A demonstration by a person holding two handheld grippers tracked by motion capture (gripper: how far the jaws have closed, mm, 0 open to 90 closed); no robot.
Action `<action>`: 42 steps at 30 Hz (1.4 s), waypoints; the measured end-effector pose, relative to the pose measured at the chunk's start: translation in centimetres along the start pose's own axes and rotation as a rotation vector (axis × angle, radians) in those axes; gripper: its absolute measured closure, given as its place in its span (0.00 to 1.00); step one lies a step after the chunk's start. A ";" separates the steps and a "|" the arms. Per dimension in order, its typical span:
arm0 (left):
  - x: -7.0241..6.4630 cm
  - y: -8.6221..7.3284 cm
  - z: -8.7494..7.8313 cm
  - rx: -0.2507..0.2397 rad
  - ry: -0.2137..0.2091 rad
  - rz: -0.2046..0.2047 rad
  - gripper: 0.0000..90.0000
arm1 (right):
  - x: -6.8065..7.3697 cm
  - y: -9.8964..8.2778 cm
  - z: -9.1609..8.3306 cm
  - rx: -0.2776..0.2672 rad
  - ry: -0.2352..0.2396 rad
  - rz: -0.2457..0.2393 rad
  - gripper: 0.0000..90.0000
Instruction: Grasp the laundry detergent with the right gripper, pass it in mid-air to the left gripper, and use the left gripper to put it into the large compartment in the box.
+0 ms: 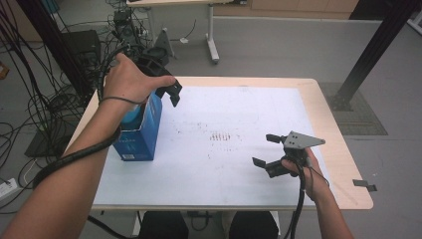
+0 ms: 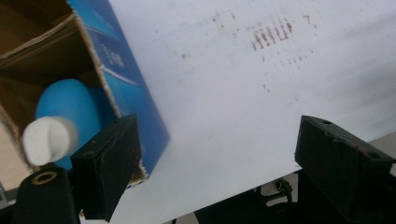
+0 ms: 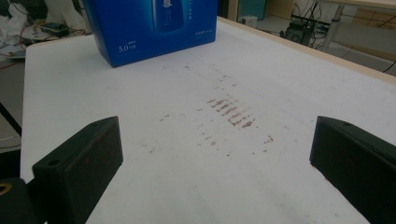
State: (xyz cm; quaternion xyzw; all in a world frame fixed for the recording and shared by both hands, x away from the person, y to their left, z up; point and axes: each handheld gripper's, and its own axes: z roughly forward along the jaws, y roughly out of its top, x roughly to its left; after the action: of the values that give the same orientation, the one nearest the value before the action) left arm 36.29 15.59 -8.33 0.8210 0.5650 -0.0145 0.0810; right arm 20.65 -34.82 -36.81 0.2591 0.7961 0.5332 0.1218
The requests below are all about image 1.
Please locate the black slanted frame post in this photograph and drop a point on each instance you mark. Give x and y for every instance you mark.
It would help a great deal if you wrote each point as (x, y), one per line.
(375, 49)

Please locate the black tape strip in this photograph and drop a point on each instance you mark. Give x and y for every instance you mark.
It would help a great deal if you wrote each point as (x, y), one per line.
(363, 183)

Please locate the person's left hand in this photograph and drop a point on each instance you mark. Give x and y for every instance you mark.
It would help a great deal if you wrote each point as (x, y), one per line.
(129, 83)

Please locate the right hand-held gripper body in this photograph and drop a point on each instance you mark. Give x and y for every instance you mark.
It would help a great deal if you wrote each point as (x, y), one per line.
(298, 141)

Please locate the white power strip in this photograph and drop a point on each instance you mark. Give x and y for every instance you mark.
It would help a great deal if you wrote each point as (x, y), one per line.
(7, 189)

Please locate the person's right hand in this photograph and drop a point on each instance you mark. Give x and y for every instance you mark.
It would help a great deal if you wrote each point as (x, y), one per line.
(312, 172)

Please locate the white table mat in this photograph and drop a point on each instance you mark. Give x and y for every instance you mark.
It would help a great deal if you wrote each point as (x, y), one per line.
(215, 179)

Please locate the black upright frame post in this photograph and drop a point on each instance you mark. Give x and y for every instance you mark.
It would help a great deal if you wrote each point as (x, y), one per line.
(53, 40)

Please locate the person's black pants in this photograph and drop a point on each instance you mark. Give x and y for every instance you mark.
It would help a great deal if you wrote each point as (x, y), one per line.
(162, 227)

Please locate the white standing desk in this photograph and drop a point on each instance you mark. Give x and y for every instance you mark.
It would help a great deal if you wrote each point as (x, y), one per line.
(212, 33)

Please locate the white power adapter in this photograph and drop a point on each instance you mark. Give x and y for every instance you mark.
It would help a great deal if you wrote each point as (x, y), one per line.
(184, 40)

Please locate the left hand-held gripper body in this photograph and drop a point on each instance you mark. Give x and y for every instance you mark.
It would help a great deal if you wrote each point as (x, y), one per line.
(154, 63)

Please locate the blue cardboard box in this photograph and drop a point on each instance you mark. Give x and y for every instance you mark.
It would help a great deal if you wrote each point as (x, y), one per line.
(146, 139)

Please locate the black equipment case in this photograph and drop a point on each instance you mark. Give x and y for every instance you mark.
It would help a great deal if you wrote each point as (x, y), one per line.
(83, 43)

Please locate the black floor plate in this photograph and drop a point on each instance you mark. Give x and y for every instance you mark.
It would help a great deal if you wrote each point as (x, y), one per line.
(40, 146)

